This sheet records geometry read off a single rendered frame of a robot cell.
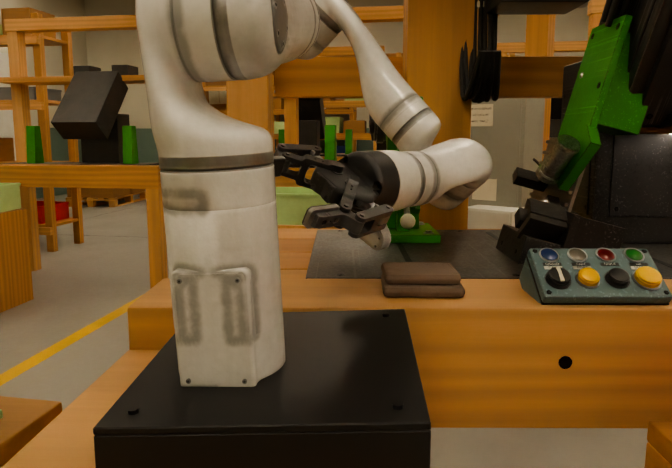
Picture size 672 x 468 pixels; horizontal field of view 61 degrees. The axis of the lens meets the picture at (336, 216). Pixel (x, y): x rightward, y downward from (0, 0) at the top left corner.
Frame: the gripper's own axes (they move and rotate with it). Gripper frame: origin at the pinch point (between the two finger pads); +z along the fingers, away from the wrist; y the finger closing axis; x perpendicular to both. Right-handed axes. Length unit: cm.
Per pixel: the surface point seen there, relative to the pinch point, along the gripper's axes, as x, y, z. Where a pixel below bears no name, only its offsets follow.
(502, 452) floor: 114, 11, -136
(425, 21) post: -10, -40, -65
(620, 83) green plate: -17, 5, -56
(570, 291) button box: 2.2, 21.9, -28.1
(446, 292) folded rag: 8.6, 12.1, -20.1
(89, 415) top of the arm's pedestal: 19.1, 4.8, 18.5
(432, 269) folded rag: 8.1, 8.4, -21.3
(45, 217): 323, -427, -152
